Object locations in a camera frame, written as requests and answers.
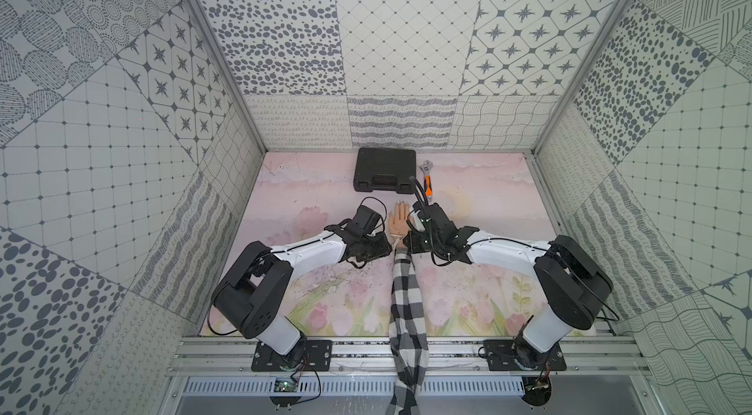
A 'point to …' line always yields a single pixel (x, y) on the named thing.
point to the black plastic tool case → (385, 169)
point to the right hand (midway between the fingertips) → (408, 241)
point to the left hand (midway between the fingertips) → (398, 253)
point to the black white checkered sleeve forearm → (408, 340)
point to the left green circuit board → (285, 385)
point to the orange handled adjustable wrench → (428, 185)
